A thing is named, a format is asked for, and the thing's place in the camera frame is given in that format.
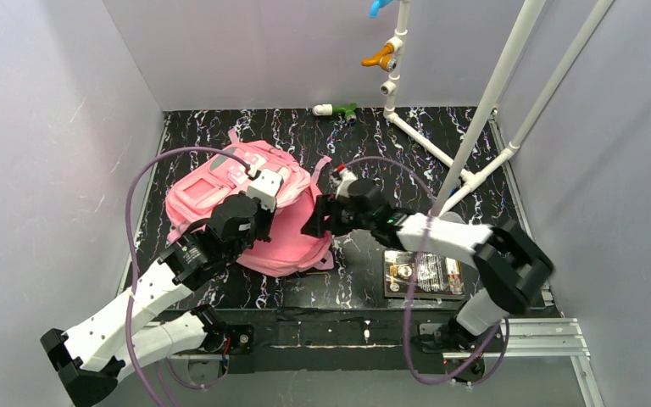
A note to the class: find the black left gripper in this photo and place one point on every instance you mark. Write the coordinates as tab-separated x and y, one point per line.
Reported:
266	219

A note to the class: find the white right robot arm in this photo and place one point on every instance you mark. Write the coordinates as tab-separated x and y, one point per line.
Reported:
511	265

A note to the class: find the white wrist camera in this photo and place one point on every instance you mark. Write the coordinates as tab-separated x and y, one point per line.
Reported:
264	189
341	178

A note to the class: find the orange tap handle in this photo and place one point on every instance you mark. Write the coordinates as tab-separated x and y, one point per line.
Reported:
384	59

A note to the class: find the pink student backpack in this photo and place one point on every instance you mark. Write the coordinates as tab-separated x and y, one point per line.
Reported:
288	251

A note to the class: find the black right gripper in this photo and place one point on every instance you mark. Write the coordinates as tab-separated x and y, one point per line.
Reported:
318	215

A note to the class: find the white pvc pipe frame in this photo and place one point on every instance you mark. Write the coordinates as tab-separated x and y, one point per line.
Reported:
450	55

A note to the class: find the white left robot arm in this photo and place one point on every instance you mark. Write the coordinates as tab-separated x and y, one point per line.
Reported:
93	357

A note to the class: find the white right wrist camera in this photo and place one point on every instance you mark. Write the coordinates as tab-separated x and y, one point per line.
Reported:
341	178

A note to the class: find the black gold cover book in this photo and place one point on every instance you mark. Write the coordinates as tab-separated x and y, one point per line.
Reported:
435	277

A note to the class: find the green white pipe fitting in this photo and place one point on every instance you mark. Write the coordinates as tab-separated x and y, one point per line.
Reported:
346	111

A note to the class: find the aluminium rail frame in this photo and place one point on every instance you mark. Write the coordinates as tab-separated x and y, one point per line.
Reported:
289	333

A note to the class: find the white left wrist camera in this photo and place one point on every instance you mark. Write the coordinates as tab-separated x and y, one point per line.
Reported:
264	189

